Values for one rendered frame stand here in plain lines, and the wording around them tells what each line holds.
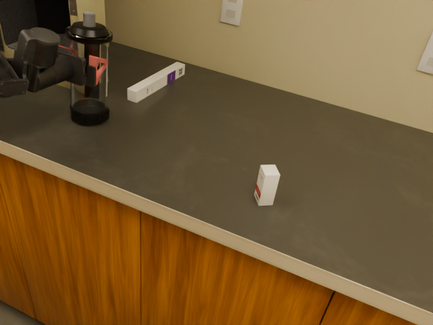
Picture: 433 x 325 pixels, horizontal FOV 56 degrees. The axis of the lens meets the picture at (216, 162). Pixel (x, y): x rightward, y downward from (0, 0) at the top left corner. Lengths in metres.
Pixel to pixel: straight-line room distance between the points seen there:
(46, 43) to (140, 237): 0.48
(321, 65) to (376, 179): 0.46
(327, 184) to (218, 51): 0.69
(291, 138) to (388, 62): 0.40
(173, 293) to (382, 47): 0.92
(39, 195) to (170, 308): 0.46
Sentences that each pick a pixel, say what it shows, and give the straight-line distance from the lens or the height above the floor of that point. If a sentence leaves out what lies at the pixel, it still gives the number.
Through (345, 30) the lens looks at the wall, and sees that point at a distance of 1.33.
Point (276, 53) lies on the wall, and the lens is 1.40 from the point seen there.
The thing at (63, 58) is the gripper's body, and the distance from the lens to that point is 0.99.
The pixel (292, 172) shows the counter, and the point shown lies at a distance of 1.00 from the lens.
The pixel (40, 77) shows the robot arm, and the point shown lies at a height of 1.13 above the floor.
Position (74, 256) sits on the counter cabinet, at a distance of 1.25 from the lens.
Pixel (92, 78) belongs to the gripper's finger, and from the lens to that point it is 0.99.
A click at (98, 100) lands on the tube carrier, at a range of 1.08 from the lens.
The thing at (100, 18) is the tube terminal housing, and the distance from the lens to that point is 1.25.
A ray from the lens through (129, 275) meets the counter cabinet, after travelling 1.15.
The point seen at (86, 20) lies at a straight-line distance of 1.04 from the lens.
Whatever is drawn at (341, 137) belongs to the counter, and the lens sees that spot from 1.21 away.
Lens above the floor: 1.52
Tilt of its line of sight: 36 degrees down
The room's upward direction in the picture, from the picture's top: 8 degrees clockwise
